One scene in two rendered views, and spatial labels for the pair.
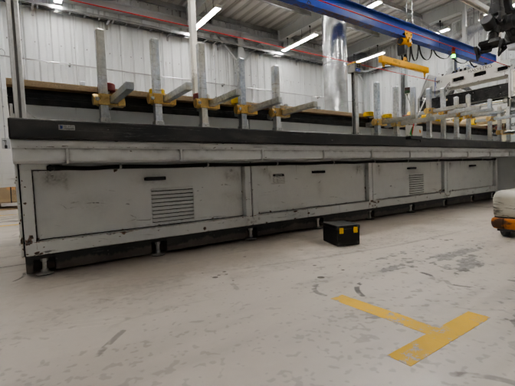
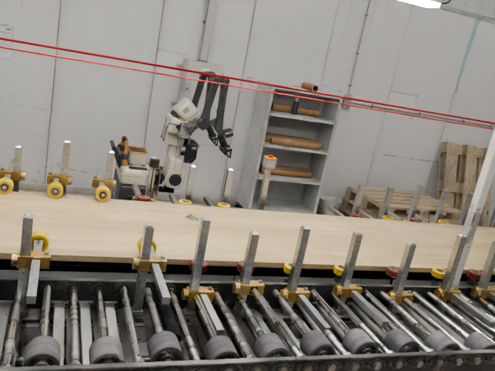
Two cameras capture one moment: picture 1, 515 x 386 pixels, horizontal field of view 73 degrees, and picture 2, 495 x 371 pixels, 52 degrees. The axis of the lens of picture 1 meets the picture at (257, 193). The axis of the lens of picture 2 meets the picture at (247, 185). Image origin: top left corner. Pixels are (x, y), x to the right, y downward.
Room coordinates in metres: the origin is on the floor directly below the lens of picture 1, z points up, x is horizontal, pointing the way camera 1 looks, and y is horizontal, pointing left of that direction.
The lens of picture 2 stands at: (5.81, -0.13, 1.86)
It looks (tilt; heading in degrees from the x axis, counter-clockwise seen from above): 15 degrees down; 193
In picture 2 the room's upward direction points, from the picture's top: 11 degrees clockwise
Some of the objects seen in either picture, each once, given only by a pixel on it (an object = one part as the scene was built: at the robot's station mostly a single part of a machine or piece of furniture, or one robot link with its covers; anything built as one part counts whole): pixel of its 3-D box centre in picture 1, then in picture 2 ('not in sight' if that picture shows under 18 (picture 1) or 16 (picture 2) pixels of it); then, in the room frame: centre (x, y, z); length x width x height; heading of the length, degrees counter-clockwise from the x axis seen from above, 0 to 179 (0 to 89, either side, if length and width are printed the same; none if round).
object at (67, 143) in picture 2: (443, 113); (63, 180); (3.30, -1.79, 0.94); 0.04 x 0.04 x 0.48; 35
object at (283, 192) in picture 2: not in sight; (286, 153); (-0.10, -1.08, 0.78); 0.90 x 0.45 x 1.55; 125
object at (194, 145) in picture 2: not in sight; (187, 146); (1.85, -1.61, 0.99); 0.28 x 0.16 x 0.22; 34
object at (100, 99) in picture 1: (108, 100); not in sight; (1.61, 0.67, 0.80); 0.14 x 0.06 x 0.05; 125
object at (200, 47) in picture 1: (201, 88); (412, 213); (1.88, 0.27, 0.91); 0.04 x 0.04 x 0.48; 35
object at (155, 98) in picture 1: (161, 99); not in sight; (1.75, 0.46, 0.83); 0.14 x 0.06 x 0.05; 125
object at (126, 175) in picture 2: not in sight; (135, 188); (2.06, -1.93, 0.59); 0.55 x 0.34 x 0.83; 34
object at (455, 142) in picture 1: (391, 139); not in sight; (2.84, -1.12, 0.67); 5.11 x 0.08 x 0.10; 125
